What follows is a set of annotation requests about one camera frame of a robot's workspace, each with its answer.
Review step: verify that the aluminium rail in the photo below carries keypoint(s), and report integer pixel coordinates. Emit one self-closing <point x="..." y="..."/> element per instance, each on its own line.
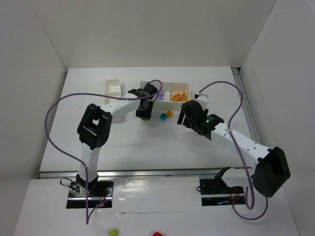
<point x="246" y="106"/>
<point x="203" y="173"/>

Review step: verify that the aluminium rail right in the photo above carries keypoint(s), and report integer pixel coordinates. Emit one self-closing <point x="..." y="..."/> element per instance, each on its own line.
<point x="246" y="106"/>

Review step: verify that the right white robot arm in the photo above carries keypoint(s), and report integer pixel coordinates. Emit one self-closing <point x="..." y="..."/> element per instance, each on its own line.
<point x="268" y="167"/>

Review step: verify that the green lego on foreground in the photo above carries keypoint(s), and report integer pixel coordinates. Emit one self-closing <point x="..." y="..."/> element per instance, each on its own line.
<point x="113" y="232"/>

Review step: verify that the orange oval lego piece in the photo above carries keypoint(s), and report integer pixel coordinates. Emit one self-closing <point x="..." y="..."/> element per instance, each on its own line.
<point x="177" y="97"/>

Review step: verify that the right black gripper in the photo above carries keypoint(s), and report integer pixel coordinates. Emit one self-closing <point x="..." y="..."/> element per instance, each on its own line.
<point x="186" y="119"/>

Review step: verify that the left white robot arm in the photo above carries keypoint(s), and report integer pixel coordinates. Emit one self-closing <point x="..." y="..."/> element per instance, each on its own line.
<point x="94" y="128"/>

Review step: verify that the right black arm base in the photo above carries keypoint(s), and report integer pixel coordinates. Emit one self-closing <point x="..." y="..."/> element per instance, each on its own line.
<point x="214" y="192"/>

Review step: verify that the small teal lego brick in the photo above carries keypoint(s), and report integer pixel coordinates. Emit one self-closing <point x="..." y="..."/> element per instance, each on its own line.
<point x="163" y="116"/>

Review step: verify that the yellow orange lego brick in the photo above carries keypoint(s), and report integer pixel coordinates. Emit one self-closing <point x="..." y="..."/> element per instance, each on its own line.
<point x="185" y="97"/>

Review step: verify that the small orange lego brick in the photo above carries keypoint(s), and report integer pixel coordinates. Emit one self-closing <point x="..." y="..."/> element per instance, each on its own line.
<point x="169" y="114"/>

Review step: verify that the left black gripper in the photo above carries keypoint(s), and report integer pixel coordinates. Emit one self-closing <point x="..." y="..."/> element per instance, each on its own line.
<point x="143" y="113"/>

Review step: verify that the aluminium rail front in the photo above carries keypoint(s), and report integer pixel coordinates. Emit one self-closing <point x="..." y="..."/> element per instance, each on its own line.
<point x="203" y="173"/>

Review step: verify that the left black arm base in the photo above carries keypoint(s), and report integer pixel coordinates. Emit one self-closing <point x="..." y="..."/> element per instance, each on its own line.
<point x="101" y="194"/>

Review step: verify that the large white three-compartment tray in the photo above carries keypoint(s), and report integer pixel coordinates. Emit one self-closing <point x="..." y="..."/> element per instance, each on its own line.
<point x="169" y="89"/>

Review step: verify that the red object at bottom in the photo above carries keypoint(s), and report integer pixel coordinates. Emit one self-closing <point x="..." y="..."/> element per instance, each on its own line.
<point x="157" y="234"/>

